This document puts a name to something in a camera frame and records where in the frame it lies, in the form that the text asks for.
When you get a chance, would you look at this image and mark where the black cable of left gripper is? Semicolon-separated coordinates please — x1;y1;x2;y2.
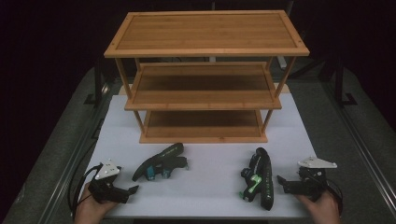
67;163;104;219

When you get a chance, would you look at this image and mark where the wooden three-tier shelf rack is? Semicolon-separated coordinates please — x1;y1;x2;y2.
103;9;311;145

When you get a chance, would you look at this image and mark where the black metal stand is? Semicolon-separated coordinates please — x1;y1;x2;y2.
334;60;359;108
83;59;106;108

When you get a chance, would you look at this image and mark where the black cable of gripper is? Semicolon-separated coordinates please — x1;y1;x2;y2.
326;178;344;217
67;163;104;219

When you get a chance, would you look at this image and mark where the person's left hand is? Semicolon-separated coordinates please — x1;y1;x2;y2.
74;183;120;224

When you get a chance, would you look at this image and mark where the person's right hand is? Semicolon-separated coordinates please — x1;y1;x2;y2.
293;189;342;224

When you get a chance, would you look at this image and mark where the aluminium frame rail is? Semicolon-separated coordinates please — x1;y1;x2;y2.
321;82;396;203
36;83;115;224

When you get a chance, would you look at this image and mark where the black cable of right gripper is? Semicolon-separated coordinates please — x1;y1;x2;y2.
326;178;344;217

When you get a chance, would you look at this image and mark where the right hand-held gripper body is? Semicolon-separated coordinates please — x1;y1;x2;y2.
283;156;338;203

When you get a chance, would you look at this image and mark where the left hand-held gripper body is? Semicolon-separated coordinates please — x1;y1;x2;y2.
88;159;130;204

